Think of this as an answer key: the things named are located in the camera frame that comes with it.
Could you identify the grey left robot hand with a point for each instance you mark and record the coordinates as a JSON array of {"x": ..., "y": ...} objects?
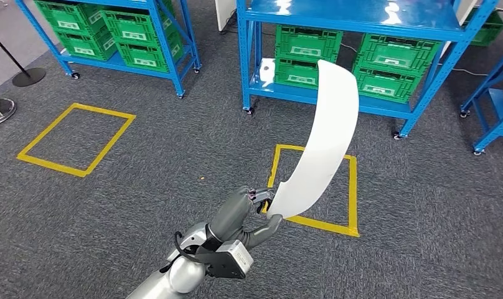
[{"x": 231, "y": 214}]

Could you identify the white curved plastic part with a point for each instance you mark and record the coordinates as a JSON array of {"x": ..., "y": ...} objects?
[{"x": 330, "y": 124}]

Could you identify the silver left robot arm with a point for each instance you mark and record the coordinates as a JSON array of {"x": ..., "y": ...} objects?
[{"x": 185, "y": 276}]

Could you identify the blue metal shelf rack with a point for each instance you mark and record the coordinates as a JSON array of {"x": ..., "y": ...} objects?
[
  {"x": 165, "y": 43},
  {"x": 499, "y": 103},
  {"x": 350, "y": 12}
]

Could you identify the yellow floor tape square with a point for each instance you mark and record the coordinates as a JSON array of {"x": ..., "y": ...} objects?
[
  {"x": 105, "y": 112},
  {"x": 352, "y": 194}
]

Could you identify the small white plastic piece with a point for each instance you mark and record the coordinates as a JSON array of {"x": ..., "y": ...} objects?
[{"x": 268, "y": 78}]

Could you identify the white table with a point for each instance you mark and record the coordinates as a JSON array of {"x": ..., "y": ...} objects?
[
  {"x": 466, "y": 10},
  {"x": 223, "y": 12}
]

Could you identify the black stanchion with base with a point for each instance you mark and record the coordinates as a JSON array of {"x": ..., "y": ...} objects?
[{"x": 29, "y": 77}]

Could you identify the chrome stanchion base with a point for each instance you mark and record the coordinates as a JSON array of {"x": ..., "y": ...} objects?
[{"x": 0, "y": 111}]

